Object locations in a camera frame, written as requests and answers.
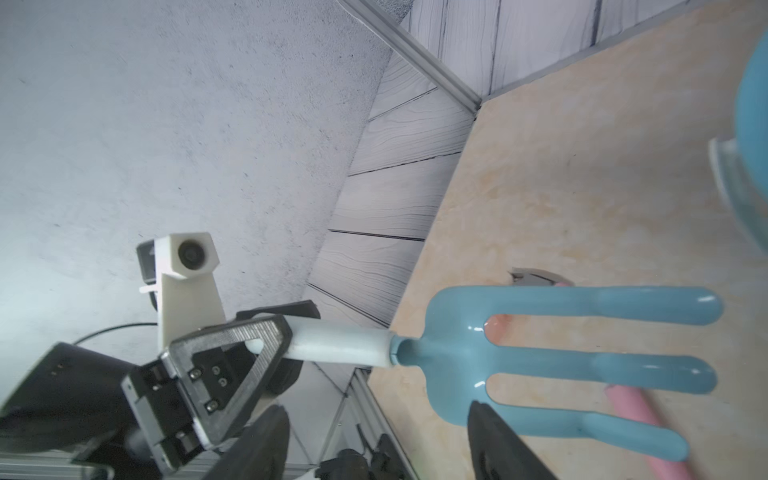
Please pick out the light blue plastic bucket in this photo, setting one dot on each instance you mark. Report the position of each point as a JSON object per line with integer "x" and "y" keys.
{"x": 739, "y": 165}

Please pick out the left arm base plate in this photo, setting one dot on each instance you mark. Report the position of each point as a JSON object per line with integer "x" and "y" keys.
{"x": 385, "y": 463}

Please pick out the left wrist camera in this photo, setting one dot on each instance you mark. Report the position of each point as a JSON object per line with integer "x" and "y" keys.
{"x": 178, "y": 274}

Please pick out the light blue fork white handle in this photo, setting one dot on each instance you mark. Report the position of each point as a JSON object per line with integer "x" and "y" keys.
{"x": 457, "y": 358}

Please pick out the purple rake pink handle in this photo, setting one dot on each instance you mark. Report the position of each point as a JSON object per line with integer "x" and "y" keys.
{"x": 634, "y": 427}

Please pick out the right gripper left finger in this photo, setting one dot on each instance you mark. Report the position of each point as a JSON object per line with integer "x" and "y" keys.
{"x": 260, "y": 452}

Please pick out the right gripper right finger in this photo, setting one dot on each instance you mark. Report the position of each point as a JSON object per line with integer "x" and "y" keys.
{"x": 497, "y": 452}

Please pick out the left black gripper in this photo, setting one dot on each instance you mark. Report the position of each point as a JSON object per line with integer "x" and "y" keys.
{"x": 218, "y": 375}

